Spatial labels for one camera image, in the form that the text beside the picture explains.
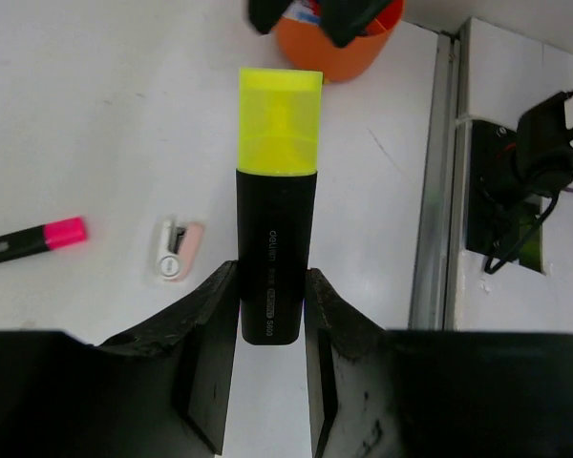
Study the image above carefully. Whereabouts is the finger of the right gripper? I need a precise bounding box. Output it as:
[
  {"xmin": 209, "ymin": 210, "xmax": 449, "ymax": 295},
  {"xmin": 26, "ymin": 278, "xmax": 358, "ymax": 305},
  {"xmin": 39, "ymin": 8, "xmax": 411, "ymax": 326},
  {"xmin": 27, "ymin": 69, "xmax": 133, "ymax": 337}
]
[
  {"xmin": 320, "ymin": 0, "xmax": 392, "ymax": 48},
  {"xmin": 246, "ymin": 0, "xmax": 291, "ymax": 34}
]

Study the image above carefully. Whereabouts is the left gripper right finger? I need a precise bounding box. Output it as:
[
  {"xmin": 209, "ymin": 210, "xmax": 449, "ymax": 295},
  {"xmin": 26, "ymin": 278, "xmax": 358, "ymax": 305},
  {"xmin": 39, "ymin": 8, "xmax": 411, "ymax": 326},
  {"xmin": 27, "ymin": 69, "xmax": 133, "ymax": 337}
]
[{"xmin": 305, "ymin": 269, "xmax": 573, "ymax": 457}]

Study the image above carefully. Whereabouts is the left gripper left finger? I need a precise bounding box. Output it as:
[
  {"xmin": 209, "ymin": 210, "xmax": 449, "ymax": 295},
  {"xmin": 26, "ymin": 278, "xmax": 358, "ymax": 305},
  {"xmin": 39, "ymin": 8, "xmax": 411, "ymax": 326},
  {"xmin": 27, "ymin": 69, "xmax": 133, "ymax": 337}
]
[{"xmin": 0, "ymin": 261, "xmax": 239, "ymax": 457}]

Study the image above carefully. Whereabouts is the yellow cap black highlighter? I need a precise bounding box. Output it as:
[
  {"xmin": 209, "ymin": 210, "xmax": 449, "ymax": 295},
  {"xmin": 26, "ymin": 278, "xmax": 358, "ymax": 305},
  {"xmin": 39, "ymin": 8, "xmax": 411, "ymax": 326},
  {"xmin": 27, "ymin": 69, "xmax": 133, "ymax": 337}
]
[{"xmin": 236, "ymin": 68, "xmax": 323, "ymax": 345}]

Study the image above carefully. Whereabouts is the pink eraser with sharpener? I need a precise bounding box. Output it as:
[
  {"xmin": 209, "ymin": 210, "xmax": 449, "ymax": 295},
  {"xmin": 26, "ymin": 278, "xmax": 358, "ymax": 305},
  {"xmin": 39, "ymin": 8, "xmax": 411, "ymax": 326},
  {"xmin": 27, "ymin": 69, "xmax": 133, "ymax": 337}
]
[{"xmin": 155, "ymin": 219, "xmax": 205, "ymax": 282}]

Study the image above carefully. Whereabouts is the pink cap black highlighter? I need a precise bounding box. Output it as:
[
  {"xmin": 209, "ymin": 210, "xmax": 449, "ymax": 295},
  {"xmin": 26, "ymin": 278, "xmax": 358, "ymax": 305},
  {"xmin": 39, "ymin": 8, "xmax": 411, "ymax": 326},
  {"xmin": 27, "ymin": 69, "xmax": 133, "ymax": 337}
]
[{"xmin": 0, "ymin": 217, "xmax": 88, "ymax": 263}]

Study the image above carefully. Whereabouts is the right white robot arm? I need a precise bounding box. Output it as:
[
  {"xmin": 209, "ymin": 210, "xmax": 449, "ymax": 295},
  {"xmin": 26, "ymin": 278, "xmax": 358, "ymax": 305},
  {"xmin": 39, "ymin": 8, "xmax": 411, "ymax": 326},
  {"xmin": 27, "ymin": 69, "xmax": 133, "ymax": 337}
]
[{"xmin": 247, "ymin": 1, "xmax": 573, "ymax": 179}]

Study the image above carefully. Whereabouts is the orange round organizer container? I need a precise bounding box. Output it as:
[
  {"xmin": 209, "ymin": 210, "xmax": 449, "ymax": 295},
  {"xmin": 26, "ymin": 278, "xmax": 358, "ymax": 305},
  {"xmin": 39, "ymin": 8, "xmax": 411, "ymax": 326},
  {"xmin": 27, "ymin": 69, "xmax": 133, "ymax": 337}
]
[{"xmin": 274, "ymin": 1, "xmax": 405, "ymax": 83}]

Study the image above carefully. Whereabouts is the aluminium table frame rail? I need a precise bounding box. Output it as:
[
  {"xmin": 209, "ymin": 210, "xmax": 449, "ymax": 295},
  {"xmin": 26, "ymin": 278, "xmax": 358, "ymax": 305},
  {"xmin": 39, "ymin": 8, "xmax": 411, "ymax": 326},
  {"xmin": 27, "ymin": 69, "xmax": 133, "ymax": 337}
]
[{"xmin": 409, "ymin": 19, "xmax": 471, "ymax": 330}]

